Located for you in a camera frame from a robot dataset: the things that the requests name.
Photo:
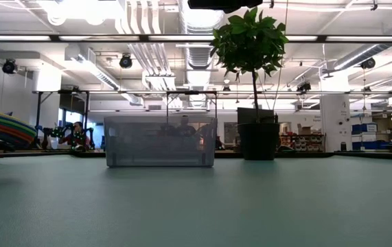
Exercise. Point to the green measuring cup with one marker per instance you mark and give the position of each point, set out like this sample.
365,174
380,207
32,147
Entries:
3,123

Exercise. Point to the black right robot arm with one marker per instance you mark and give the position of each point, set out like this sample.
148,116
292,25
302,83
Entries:
223,3

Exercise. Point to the grey translucent plastic basket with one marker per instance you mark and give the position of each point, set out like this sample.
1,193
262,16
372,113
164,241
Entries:
161,144

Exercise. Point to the person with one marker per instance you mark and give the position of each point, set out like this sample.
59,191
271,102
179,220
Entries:
77,135
184,127

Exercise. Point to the black monitor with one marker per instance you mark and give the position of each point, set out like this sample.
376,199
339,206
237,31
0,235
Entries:
247,116

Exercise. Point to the potted plant in black pot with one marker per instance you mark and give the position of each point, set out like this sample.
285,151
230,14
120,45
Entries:
250,41

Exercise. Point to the shelf with small bins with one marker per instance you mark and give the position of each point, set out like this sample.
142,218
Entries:
302,142

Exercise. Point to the white pillar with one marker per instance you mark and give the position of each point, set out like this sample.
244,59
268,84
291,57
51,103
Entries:
334,116

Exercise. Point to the blue storage bins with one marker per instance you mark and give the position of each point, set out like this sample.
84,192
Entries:
364,132

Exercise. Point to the round black ceiling camera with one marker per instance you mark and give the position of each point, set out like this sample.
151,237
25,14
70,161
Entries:
126,61
9,67
368,63

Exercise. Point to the overhead light bar frame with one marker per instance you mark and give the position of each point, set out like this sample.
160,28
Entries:
144,38

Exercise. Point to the silver ventilation duct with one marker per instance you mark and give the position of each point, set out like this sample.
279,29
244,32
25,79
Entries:
200,22

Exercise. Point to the black metal rig frame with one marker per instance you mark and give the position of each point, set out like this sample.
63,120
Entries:
38,113

